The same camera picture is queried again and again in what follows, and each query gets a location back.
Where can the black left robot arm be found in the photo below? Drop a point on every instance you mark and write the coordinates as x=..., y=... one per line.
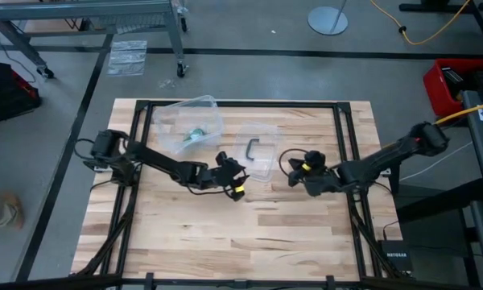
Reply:
x=157, y=161

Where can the grey metal cart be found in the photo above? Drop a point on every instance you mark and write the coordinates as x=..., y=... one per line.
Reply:
x=84, y=10

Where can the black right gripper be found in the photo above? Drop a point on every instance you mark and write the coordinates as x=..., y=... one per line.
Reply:
x=320, y=177

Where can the tan crumpled bag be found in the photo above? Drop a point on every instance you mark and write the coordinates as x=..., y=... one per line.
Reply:
x=4, y=211

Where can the grey round floor stand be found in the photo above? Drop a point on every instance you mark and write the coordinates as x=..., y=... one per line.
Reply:
x=328, y=21

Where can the black aluminium table frame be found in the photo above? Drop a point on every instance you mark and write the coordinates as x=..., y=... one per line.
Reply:
x=245, y=104

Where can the red and black toolbox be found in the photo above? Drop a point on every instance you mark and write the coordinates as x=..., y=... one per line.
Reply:
x=8, y=92

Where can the clear plastic container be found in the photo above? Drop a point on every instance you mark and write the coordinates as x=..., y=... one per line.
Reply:
x=189, y=121

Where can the red plastic crate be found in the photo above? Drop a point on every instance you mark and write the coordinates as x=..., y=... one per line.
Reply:
x=438, y=88

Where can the green elastic bandage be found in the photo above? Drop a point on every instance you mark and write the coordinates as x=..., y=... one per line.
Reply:
x=194, y=134

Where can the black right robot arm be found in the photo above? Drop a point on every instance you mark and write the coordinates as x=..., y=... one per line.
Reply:
x=386, y=157

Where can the black Netgear switch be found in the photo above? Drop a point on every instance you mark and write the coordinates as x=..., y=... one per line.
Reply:
x=396, y=258

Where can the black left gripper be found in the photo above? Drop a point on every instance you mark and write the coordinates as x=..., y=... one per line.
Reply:
x=217, y=179

